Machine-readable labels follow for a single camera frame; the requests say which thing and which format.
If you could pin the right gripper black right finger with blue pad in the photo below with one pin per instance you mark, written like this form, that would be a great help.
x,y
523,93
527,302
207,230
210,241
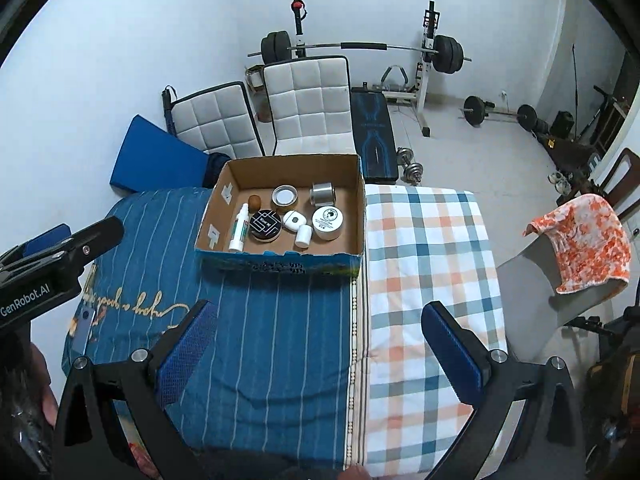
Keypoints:
x,y
547,442

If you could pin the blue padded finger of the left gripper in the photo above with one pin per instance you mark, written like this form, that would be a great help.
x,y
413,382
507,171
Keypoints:
x,y
40,243

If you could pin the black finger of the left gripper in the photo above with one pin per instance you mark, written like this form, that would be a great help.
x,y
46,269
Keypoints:
x,y
76,251

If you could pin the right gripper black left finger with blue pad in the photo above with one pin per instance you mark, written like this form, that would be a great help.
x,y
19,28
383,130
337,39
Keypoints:
x,y
89,442

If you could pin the white spray bottle green label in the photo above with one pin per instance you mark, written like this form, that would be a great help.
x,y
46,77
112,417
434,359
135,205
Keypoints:
x,y
239,229

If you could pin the small brown egg-shaped object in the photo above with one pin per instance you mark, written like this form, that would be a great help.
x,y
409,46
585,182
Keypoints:
x,y
254,203

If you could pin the white earbud case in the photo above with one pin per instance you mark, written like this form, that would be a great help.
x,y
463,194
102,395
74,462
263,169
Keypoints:
x,y
292,220

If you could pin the small white cylinder bottle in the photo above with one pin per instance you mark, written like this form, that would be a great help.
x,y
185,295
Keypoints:
x,y
303,236

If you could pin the blue foam mat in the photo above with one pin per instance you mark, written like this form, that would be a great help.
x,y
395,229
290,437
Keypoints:
x,y
151,159

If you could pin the grey chair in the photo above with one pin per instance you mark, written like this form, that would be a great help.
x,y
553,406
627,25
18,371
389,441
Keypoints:
x,y
532,308

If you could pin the blue striped blanket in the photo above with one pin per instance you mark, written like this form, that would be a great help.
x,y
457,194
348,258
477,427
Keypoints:
x,y
275,372

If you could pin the white quilted chair left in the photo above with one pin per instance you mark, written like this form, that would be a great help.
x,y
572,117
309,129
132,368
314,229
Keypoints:
x,y
215,120

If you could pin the black round patterned tin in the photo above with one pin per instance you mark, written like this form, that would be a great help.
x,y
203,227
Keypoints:
x,y
265,226

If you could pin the orange floral cloth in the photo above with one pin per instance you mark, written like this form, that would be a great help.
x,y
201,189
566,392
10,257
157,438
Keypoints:
x,y
589,242

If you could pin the round tin white lid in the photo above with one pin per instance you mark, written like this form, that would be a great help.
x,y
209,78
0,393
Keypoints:
x,y
284,197

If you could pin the plaid checked blanket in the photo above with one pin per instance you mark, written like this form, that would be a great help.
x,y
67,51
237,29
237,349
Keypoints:
x,y
424,250

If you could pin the cardboard box blue printed outside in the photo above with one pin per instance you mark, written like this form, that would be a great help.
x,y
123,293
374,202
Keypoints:
x,y
242,178

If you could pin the silver metal can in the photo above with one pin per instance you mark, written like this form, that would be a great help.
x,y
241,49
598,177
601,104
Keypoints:
x,y
322,195

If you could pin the white jar green logo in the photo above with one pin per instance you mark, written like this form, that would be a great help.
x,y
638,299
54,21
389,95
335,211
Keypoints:
x,y
328,222

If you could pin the white quilted chair upright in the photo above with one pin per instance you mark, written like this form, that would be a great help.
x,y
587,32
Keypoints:
x,y
310,105

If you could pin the chrome dumbbell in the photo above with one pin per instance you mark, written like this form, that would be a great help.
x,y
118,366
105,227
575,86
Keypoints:
x,y
412,171

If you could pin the black blue bench pad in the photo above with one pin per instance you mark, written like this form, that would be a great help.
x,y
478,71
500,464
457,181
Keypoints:
x,y
373,136

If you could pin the barbell on floor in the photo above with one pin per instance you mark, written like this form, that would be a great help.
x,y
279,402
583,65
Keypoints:
x,y
476,110

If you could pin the white weight bench rack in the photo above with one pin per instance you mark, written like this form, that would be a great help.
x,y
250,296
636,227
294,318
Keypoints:
x,y
415,94

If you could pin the barbell on rack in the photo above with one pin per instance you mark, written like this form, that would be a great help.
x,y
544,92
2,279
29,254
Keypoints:
x,y
446,55

